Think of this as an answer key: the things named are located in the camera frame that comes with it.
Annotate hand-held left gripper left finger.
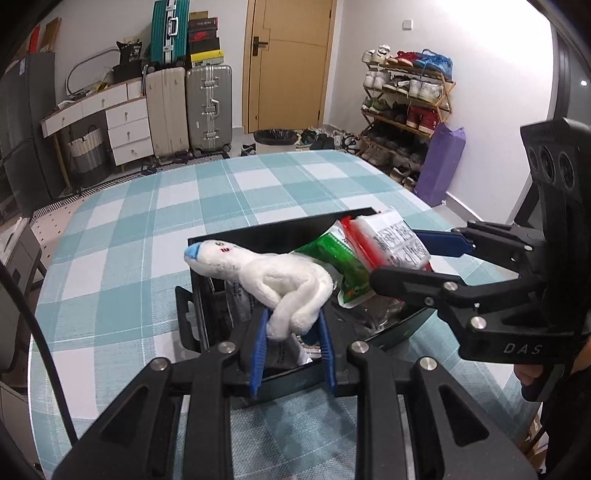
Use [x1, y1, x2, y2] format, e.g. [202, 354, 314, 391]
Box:
[53, 309, 269, 480]

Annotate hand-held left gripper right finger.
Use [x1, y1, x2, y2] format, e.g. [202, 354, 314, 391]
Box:
[318, 313, 539, 480]

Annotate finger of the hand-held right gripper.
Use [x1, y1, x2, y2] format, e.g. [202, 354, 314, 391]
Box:
[413, 220, 548, 278]
[370, 267, 546, 330]

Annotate black storage box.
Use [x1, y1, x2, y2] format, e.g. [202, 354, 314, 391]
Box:
[175, 208, 435, 403]

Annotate green packet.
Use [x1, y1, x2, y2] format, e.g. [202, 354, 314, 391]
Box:
[294, 222, 376, 308]

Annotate white plush toy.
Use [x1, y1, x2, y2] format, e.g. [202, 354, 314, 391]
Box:
[185, 240, 334, 343]

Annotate person's right hand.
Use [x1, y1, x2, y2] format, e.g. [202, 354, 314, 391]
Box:
[515, 362, 552, 402]

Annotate purple bag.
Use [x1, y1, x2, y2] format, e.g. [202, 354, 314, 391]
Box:
[416, 122, 467, 208]

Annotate wooden shoe rack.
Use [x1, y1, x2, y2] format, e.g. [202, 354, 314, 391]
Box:
[360, 65, 455, 190]

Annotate black framed glass door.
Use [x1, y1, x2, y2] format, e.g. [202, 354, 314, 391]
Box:
[512, 23, 591, 232]

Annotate scattered pile of sneakers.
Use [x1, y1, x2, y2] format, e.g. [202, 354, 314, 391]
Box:
[295, 129, 365, 154]

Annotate rows of shoes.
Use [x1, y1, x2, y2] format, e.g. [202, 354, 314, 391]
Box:
[361, 45, 455, 192]

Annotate teal checked tablecloth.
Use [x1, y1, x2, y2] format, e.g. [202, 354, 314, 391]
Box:
[28, 150, 546, 480]

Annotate black trash bin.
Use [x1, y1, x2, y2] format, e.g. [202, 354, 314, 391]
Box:
[254, 129, 301, 145]

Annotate wooden door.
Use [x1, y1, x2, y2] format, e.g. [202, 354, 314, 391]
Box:
[241, 0, 338, 134]

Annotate grey chair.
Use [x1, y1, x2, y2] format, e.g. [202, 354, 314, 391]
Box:
[0, 222, 47, 374]

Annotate grey cabinet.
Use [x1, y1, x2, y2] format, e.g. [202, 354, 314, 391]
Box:
[0, 383, 33, 462]

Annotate silver suitcase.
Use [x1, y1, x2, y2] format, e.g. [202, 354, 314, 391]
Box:
[185, 64, 234, 155]

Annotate beige suitcase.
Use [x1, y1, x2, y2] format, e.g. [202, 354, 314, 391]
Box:
[145, 66, 191, 160]

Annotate white dressing desk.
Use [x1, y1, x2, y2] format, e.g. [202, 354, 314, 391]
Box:
[41, 82, 155, 185]

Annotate woven laundry basket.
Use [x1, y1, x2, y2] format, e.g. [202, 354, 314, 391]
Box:
[68, 124, 112, 188]

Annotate yellow striped shoe box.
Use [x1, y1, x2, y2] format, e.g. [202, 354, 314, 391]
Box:
[190, 51, 227, 68]

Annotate red logo shoe box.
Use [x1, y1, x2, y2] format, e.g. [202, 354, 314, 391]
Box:
[188, 30, 221, 55]

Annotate black shoe box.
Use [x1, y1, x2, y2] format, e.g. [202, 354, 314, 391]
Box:
[188, 11, 219, 33]

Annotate grey refrigerator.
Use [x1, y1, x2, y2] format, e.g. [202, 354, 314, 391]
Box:
[0, 52, 65, 204]

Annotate black tote bag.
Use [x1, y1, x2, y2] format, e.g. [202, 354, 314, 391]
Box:
[113, 41, 145, 81]

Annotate oval mirror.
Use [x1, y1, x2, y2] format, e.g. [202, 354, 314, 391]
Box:
[67, 46, 122, 100]

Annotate teal suitcase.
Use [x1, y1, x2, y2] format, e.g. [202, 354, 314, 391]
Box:
[150, 0, 191, 65]

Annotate flat cardboard box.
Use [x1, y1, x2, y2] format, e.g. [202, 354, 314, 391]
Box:
[41, 17, 63, 54]

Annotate black cable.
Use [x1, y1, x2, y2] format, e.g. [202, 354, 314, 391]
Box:
[0, 265, 79, 444]

